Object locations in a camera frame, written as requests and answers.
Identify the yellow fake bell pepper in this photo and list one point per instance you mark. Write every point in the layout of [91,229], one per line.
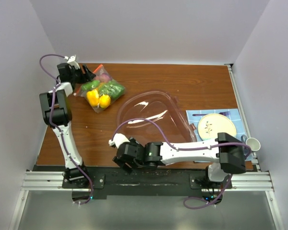
[96,100]

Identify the clear pink plastic tray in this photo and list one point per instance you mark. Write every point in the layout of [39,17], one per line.
[152,114]

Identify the clear zip top bag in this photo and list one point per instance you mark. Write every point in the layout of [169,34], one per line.
[98,71]

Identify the blue checkered placemat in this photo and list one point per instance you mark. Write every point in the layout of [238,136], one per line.
[194,116]

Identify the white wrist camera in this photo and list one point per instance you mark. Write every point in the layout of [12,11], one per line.
[117,140]
[70,59]

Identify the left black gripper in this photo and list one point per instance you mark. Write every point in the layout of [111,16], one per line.
[88,75]

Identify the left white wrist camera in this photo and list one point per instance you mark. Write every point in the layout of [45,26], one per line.
[70,59]

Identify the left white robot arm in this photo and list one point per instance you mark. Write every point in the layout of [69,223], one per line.
[57,114]

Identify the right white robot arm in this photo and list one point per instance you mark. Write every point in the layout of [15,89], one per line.
[224,153]

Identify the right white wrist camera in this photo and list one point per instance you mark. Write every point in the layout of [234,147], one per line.
[117,140]

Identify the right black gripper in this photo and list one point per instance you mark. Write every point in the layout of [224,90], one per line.
[124,165]

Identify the white blue-handled mug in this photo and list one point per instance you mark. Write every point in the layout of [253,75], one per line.
[253,143]

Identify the green fake vegetable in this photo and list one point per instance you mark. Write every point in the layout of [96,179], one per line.
[111,88]

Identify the cream floral plate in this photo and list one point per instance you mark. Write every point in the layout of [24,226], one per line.
[210,125]

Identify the purple fake onion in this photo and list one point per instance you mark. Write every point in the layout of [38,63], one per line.
[103,78]

